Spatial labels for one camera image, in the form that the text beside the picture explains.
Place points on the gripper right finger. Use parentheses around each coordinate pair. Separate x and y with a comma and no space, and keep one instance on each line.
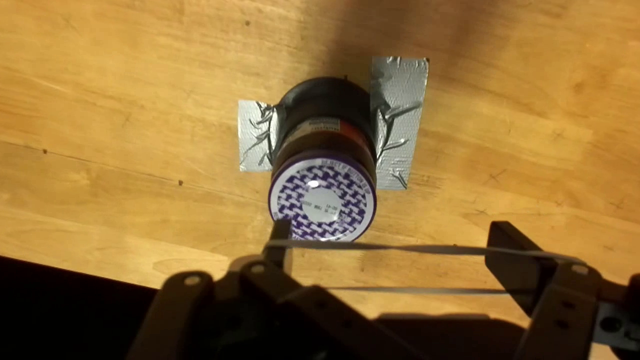
(555,300)

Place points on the silver duct tape strip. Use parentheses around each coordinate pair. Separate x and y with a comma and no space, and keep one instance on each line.
(400,120)
(256,135)

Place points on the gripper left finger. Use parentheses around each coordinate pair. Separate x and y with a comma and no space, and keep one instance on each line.
(260,305)

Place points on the dark cup with purple lid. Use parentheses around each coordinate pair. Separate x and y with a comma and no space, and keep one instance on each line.
(324,165)

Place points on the white rubber band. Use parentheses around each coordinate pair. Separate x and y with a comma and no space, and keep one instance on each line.
(415,248)

